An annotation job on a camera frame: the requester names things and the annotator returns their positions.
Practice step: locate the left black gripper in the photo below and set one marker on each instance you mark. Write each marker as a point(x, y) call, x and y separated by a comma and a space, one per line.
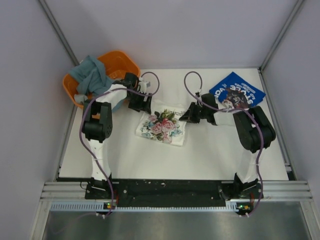
point(142, 105)

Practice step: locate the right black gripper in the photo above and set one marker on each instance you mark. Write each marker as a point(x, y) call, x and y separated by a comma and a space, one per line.
point(189, 116)

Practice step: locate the white t shirt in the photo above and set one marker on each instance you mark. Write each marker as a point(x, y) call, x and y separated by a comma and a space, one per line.
point(163, 124)

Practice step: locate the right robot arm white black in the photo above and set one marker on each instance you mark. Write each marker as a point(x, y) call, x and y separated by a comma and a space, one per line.
point(254, 131)

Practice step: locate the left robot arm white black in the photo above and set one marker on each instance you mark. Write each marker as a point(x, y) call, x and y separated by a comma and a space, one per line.
point(97, 118)

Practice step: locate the blue folded t shirt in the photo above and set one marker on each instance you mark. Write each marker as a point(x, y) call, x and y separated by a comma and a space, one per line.
point(233, 92)

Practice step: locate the orange plastic basket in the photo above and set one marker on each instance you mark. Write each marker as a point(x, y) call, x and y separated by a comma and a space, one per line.
point(118, 60)

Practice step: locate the teal grey t shirt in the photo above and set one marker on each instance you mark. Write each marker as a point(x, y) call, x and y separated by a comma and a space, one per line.
point(89, 78)

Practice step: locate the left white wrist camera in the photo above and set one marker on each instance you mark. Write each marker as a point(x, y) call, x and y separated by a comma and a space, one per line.
point(143, 86)

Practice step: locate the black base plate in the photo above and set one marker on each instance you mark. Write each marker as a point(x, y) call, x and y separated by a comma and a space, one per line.
point(159, 193)

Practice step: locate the aluminium frame rail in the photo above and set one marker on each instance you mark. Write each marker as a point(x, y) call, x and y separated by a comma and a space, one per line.
point(273, 191)

